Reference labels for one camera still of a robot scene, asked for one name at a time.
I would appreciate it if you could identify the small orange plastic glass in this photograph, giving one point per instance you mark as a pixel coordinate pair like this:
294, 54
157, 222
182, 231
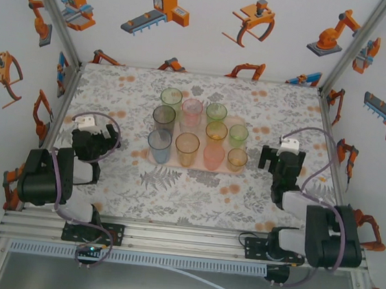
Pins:
237, 161

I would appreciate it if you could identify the small green plastic glass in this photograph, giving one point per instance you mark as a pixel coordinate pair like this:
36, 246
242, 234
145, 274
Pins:
238, 137
216, 112

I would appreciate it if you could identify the blue plastic glass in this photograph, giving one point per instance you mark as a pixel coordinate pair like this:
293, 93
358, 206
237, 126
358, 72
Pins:
159, 146

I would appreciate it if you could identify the pink rectangular tray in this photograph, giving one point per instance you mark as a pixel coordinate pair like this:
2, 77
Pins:
237, 121

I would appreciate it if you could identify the salmon plastic glass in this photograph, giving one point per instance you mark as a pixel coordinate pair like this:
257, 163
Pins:
213, 158

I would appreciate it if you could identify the grey plastic glass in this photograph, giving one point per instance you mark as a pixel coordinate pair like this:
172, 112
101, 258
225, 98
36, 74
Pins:
164, 119

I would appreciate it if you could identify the amber yellow plastic glass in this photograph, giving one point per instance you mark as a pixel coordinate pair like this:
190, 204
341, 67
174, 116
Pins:
216, 133

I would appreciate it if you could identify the tall green plastic glass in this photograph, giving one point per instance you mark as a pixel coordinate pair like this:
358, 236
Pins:
171, 97

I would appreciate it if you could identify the tall orange plastic glass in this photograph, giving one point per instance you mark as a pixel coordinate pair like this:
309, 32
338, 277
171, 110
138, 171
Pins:
186, 149

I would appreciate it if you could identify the clear tall plastic glass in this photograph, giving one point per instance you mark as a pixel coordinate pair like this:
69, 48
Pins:
187, 129

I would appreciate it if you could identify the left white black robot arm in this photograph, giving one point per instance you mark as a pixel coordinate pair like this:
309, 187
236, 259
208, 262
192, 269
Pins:
42, 177

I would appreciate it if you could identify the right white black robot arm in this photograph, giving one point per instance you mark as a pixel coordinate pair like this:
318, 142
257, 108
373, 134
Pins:
332, 235

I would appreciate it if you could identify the floral tablecloth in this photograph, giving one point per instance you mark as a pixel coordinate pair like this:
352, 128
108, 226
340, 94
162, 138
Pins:
172, 211

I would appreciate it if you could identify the black controller board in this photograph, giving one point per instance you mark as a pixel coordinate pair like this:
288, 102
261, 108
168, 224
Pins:
278, 272
86, 253

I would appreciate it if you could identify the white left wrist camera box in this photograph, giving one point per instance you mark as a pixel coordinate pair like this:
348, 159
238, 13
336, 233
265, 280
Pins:
86, 123

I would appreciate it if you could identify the aluminium side rail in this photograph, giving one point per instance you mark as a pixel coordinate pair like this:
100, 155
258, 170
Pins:
67, 97
323, 100

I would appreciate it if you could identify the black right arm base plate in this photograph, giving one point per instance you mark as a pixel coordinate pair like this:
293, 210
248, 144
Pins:
254, 249

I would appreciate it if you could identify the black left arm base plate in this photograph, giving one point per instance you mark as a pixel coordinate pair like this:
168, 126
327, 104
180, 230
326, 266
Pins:
118, 230

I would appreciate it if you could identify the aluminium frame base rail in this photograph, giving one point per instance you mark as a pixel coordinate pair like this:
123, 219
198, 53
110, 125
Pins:
186, 244

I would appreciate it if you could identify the aluminium frame post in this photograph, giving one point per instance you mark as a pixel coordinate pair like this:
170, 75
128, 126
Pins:
57, 16
354, 47

